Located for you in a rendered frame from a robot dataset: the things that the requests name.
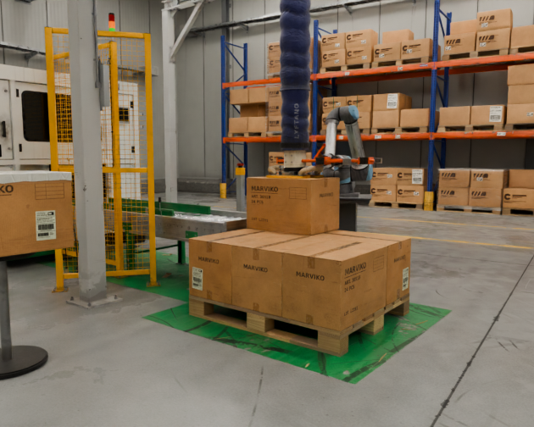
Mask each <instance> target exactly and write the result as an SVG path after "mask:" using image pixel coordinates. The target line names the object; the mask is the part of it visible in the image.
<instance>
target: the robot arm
mask: <svg viewBox="0 0 534 427"><path fill-rule="evenodd" d="M358 118H359V111H358V109H357V107H356V106H354V105H353V106H351V105H350V106H345V107H338V108H334V109H333V110H331V111H330V112H329V114H328V115H327V117H326V119H325V124H326V125H327V128H326V139H325V154H322V156H323V157H331V158H340V159H343V158H350V157H349V156H347V155H339V154H338V155H336V156H335V152H336V141H337V126H338V125H339V122H340V121H343V122H344V124H345V128H346V132H347V136H348V143H349V146H350V150H351V154H352V158H358V157H365V155H364V148H363V143H362V140H361V135H360V131H359V124H358ZM334 166H335V170H334ZM321 167H324V168H323V172H321V173H320V174H321V175H323V176H324V177H339V178H340V192H339V194H349V193H354V189H353V186H352V181H367V180H371V179H372V175H373V166H372V164H353V165H343V164H342V163H331V164H328V165H324V166H321Z"/></svg>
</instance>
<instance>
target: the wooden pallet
mask: <svg viewBox="0 0 534 427"><path fill-rule="evenodd" d="M214 304H215V305H219V306H222V307H226V308H232V309H235V310H239V311H243V312H246V313H247V321H245V320H241V319H236V318H232V317H229V316H225V315H223V314H219V313H214ZM384 313H392V314H396V315H400V316H404V315H406V314H408V313H409V294H407V295H405V296H403V297H401V298H399V299H398V300H397V301H395V302H392V303H390V304H389V305H387V306H385V307H384V308H382V309H380V310H378V311H376V312H374V313H373V314H371V315H369V316H368V317H366V318H364V319H361V320H360V321H359V322H357V323H355V324H353V325H351V326H349V327H347V328H346V329H345V330H342V331H335V330H329V329H326V328H322V327H319V326H315V325H311V324H305V323H302V322H298V321H295V320H291V319H285V318H282V317H277V316H274V315H270V314H267V313H261V312H257V311H253V310H250V309H246V308H240V307H237V306H233V305H230V304H226V303H223V302H216V301H212V300H209V299H205V298H201V297H195V296H192V295H189V315H192V316H195V317H199V318H201V319H207V320H210V321H214V322H216V323H220V324H225V325H228V326H231V327H234V328H238V329H241V330H246V331H249V332H253V333H255V334H259V335H262V336H267V337H270V338H274V339H277V340H280V341H285V342H288V343H292V344H294V345H298V346H301V347H307V348H309V349H313V350H315V351H319V352H324V353H327V354H330V355H334V356H337V357H341V356H342V355H343V354H345V353H347V352H348V335H349V334H351V333H353V332H354V331H358V332H362V333H365V334H369V335H375V334H377V333H378V332H380V331H381V330H383V329H384V326H383V325H384ZM275 319H276V320H280V321H283V322H286V323H289V324H295V325H299V326H302V327H306V328H310V329H313V330H317V331H318V340H315V339H312V338H308V337H305V336H302V335H296V334H293V333H289V332H286V331H283V330H277V329H274V326H275Z"/></svg>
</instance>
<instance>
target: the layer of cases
mask: <svg viewBox="0 0 534 427"><path fill-rule="evenodd" d="M410 255H411V237H402V236H387V235H379V234H371V233H362V232H354V231H345V230H332V231H328V232H324V233H320V234H317V235H312V236H307V235H299V234H292V233H284V232H275V231H267V230H253V229H241V230H233V231H227V232H222V233H218V234H213V235H207V236H199V237H193V238H189V293H190V295H192V296H195V297H201V298H205V299H209V300H212V301H216V302H223V303H226V304H230V305H233V306H237V307H240V308H246V309H250V310H253V311H257V312H261V313H267V314H270V315H274V316H277V317H282V318H285V319H291V320H295V321H298V322H302V323H305V324H311V325H315V326H319V327H322V328H326V329H329V330H335V331H342V330H345V329H346V328H347V327H349V326H351V325H353V324H355V323H357V322H359V321H360V320H361V319H364V318H366V317H368V316H369V315H371V314H373V313H374V312H376V311H378V310H380V309H382V308H384V307H385V306H387V305H389V304H390V303H392V302H395V301H397V300H398V299H399V298H401V297H403V296H405V295H407V294H409V279H410Z"/></svg>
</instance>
